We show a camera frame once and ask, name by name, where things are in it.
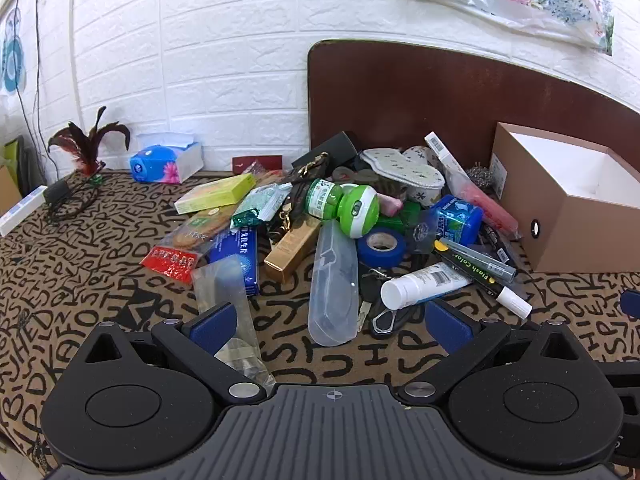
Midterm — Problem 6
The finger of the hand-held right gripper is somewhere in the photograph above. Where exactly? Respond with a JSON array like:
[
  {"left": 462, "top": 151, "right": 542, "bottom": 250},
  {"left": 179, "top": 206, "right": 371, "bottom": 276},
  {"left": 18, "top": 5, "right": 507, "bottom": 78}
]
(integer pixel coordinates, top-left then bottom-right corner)
[{"left": 618, "top": 289, "right": 640, "bottom": 319}]

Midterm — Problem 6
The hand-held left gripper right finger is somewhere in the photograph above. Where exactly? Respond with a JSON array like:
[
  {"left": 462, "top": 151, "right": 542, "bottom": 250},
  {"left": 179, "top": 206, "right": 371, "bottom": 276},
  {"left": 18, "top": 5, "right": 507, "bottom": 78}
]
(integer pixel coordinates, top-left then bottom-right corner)
[{"left": 398, "top": 298, "right": 600, "bottom": 406}]

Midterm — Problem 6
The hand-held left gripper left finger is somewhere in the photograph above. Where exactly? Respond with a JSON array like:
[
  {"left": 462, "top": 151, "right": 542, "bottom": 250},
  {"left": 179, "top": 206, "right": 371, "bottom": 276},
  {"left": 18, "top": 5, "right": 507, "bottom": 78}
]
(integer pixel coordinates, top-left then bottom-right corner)
[{"left": 84, "top": 302, "right": 267, "bottom": 407}]

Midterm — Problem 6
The white tube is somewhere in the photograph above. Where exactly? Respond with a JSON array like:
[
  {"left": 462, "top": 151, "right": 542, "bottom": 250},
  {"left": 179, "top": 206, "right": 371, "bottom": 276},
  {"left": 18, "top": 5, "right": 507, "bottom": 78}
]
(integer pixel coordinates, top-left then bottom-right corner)
[{"left": 380, "top": 262, "right": 474, "bottom": 310}]

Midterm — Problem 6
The clear plastic bag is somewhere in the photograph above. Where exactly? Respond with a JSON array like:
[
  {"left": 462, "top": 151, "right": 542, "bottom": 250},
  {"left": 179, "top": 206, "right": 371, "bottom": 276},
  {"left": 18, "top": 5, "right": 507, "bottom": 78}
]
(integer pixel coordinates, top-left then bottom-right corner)
[{"left": 191, "top": 254, "right": 276, "bottom": 387}]

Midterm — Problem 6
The black marker with white tip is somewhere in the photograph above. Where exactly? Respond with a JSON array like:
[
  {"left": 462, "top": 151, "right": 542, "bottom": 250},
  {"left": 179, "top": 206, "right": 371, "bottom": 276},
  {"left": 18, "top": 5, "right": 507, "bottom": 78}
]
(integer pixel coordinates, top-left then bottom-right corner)
[{"left": 433, "top": 239, "right": 534, "bottom": 320}]

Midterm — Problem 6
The black and silver key fob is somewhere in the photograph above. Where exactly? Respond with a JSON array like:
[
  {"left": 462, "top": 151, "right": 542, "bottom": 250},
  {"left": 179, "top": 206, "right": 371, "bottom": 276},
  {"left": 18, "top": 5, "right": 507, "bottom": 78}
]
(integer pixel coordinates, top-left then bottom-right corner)
[{"left": 368, "top": 304, "right": 427, "bottom": 339}]

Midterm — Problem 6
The black key with keyring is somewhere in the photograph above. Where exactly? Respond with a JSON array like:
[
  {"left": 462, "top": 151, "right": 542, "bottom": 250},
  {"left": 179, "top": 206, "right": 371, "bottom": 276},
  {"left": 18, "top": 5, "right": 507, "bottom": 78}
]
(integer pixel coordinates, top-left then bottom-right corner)
[{"left": 357, "top": 269, "right": 397, "bottom": 332}]

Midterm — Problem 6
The brown cardboard box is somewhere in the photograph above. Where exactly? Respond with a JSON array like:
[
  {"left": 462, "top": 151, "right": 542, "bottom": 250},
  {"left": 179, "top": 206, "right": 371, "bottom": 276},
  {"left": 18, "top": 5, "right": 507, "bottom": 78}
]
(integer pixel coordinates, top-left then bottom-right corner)
[{"left": 489, "top": 122, "right": 640, "bottom": 274}]

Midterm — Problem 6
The clear plastic case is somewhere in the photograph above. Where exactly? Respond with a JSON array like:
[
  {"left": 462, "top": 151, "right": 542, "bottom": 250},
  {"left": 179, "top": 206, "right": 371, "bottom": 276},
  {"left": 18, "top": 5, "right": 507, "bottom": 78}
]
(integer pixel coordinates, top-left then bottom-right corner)
[{"left": 308, "top": 219, "right": 360, "bottom": 347}]

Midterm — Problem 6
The grey marker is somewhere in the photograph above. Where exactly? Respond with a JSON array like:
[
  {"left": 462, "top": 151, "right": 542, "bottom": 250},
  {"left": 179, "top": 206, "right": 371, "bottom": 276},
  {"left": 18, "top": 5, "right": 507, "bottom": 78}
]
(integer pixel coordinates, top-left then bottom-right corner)
[{"left": 442, "top": 238, "right": 518, "bottom": 284}]

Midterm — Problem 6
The blue medicine box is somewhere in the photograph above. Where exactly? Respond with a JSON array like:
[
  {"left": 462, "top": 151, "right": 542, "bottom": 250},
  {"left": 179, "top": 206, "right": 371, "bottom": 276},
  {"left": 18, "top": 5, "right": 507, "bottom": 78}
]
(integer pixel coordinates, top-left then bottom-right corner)
[{"left": 207, "top": 227, "right": 261, "bottom": 296}]

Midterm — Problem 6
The red snack packet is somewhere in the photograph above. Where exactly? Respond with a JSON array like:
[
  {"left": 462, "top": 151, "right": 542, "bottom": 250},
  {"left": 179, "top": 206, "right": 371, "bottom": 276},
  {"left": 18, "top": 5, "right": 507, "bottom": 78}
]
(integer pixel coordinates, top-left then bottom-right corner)
[{"left": 139, "top": 245, "right": 199, "bottom": 284}]

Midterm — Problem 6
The clear plastic piece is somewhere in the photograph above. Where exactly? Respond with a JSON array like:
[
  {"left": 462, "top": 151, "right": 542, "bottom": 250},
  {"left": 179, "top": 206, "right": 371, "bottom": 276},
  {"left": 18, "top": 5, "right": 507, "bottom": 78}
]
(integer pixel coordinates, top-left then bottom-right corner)
[{"left": 405, "top": 208, "right": 441, "bottom": 254}]

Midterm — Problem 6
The thin black marker pen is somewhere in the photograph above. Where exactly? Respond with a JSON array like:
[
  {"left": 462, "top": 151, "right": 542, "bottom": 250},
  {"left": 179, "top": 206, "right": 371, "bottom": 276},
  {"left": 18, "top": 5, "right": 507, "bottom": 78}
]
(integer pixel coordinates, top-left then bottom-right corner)
[{"left": 479, "top": 222, "right": 516, "bottom": 267}]

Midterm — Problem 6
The clear cookie packet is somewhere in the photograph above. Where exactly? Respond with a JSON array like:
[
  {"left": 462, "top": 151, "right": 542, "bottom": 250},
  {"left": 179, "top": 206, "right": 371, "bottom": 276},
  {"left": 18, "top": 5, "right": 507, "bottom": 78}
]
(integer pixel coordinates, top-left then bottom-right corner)
[{"left": 169, "top": 204, "right": 239, "bottom": 252}]

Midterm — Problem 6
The blue gum canister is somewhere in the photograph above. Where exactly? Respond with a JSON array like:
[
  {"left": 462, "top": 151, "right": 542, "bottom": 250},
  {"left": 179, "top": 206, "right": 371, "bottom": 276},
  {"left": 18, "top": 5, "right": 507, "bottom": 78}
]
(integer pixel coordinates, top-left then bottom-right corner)
[{"left": 432, "top": 194, "right": 484, "bottom": 249}]

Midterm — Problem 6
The blue tape roll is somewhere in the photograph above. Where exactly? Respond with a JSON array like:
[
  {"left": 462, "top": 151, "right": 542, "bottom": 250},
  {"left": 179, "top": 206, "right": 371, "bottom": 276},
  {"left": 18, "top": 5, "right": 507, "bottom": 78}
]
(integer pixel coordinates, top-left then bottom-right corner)
[{"left": 356, "top": 227, "right": 407, "bottom": 270}]

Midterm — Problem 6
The gold box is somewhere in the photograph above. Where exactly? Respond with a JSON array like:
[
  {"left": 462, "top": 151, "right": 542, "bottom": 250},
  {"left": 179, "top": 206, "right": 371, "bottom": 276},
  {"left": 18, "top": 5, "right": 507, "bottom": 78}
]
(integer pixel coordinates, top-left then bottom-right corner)
[{"left": 263, "top": 219, "right": 321, "bottom": 284}]

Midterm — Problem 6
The red pink packet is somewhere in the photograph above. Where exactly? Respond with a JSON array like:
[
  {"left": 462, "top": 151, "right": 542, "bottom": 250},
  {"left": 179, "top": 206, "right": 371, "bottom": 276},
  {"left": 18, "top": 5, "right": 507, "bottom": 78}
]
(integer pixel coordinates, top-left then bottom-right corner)
[{"left": 452, "top": 179, "right": 521, "bottom": 239}]

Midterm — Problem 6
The green box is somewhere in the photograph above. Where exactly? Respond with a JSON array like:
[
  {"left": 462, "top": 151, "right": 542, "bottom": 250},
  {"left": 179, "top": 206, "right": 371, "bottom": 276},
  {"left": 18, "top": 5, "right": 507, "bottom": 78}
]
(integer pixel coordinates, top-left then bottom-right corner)
[{"left": 379, "top": 201, "right": 421, "bottom": 234}]

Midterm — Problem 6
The white snowflake cup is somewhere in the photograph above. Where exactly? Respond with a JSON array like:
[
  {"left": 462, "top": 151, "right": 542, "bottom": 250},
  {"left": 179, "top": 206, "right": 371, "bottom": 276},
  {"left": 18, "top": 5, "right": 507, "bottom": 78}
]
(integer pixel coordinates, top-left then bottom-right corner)
[{"left": 402, "top": 145, "right": 444, "bottom": 207}]

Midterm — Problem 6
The green and white sachet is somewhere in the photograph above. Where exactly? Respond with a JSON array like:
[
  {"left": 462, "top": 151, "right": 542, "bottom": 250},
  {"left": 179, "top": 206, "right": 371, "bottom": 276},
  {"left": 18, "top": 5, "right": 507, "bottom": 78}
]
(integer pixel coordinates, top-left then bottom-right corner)
[{"left": 230, "top": 183, "right": 294, "bottom": 231}]

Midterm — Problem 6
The pink plastic item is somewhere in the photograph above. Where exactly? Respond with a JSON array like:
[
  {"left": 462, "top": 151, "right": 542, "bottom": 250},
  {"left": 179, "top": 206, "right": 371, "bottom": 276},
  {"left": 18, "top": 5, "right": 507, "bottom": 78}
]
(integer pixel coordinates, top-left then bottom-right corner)
[{"left": 377, "top": 192, "right": 405, "bottom": 217}]

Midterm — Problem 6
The yellow-green box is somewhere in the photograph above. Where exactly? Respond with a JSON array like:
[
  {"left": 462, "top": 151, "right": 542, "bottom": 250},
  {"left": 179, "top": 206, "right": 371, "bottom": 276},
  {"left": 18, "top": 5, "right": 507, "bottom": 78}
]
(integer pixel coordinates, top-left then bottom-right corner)
[{"left": 173, "top": 173, "right": 257, "bottom": 215}]

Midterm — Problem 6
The steel wool scrubber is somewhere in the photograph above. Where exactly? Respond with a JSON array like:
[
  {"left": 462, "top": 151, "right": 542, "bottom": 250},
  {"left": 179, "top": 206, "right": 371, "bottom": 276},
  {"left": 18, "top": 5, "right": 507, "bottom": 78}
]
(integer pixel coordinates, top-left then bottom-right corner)
[{"left": 467, "top": 162, "right": 504, "bottom": 194}]

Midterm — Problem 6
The green mosquito repellent bottle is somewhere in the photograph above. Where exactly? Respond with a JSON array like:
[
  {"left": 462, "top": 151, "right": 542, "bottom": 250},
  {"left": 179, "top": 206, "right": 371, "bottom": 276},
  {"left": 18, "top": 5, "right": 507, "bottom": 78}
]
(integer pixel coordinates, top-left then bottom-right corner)
[{"left": 304, "top": 178, "right": 381, "bottom": 240}]

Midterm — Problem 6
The brown hair clip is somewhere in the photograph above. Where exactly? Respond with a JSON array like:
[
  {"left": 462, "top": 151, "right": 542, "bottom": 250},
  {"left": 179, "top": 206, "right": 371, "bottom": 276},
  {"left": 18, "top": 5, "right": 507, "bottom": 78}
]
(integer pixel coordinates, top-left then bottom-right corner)
[{"left": 332, "top": 164, "right": 406, "bottom": 196}]

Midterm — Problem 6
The white box with barcode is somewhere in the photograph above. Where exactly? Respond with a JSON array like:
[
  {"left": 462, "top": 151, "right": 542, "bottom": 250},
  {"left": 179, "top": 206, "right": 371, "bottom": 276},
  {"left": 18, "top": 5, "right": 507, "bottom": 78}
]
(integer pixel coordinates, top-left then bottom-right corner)
[{"left": 424, "top": 132, "right": 466, "bottom": 181}]

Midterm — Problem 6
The dark red card box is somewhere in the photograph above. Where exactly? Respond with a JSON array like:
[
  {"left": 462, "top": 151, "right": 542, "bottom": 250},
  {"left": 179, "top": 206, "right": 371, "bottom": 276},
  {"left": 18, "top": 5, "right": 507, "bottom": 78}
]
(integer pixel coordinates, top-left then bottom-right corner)
[{"left": 232, "top": 154, "right": 283, "bottom": 174}]

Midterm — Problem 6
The blue tissue pack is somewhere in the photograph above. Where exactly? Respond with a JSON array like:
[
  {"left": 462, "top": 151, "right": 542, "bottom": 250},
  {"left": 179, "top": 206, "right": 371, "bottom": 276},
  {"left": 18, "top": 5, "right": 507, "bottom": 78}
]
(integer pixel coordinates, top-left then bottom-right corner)
[{"left": 129, "top": 132, "right": 205, "bottom": 184}]

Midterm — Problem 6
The black box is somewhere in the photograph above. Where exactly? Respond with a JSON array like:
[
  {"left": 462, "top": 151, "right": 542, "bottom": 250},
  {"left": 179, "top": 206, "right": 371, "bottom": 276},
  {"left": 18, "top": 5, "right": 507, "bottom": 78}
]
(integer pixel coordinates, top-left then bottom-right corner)
[{"left": 291, "top": 131, "right": 360, "bottom": 174}]

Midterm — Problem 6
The dark red feather shuttlecock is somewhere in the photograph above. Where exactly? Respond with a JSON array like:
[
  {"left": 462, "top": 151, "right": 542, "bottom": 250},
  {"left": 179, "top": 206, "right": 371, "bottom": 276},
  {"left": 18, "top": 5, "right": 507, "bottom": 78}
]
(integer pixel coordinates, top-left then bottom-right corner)
[{"left": 47, "top": 106, "right": 131, "bottom": 177}]

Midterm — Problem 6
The long white box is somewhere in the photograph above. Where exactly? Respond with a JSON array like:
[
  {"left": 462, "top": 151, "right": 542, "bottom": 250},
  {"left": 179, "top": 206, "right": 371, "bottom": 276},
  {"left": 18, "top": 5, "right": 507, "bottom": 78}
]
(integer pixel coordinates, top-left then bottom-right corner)
[{"left": 0, "top": 185, "right": 49, "bottom": 237}]

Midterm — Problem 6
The brown wooden headboard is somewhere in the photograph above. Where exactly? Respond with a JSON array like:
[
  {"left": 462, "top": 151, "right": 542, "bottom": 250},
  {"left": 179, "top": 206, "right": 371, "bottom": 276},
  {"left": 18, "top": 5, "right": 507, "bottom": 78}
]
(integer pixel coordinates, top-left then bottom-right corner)
[{"left": 307, "top": 39, "right": 640, "bottom": 181}]

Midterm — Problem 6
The green flat board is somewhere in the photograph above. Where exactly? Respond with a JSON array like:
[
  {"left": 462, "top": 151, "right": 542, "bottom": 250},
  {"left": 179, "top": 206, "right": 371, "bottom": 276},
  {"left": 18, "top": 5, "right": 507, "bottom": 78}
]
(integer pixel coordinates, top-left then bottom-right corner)
[{"left": 3, "top": 135, "right": 27, "bottom": 182}]

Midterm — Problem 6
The black strap with gold chain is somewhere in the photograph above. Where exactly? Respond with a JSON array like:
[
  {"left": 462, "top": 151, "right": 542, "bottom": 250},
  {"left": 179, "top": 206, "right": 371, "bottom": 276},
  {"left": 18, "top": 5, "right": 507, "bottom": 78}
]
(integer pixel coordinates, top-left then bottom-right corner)
[{"left": 269, "top": 152, "right": 331, "bottom": 242}]

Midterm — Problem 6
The black charger with cable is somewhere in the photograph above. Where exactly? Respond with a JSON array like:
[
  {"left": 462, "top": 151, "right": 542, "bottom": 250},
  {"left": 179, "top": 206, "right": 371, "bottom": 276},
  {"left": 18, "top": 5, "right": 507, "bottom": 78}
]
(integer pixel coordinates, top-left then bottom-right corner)
[{"left": 43, "top": 174, "right": 107, "bottom": 222}]

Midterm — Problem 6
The black wall cable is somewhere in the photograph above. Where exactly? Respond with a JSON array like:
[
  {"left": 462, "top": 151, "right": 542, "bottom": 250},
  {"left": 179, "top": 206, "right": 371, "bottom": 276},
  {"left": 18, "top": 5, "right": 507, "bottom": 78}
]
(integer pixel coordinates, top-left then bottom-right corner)
[
  {"left": 13, "top": 0, "right": 32, "bottom": 128},
  {"left": 34, "top": 0, "right": 59, "bottom": 187}
]

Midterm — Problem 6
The blue wall sticker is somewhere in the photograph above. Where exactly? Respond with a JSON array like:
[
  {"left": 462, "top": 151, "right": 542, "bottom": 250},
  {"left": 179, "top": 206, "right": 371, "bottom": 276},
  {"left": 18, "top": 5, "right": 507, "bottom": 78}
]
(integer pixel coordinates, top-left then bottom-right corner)
[{"left": 0, "top": 9, "right": 27, "bottom": 94}]

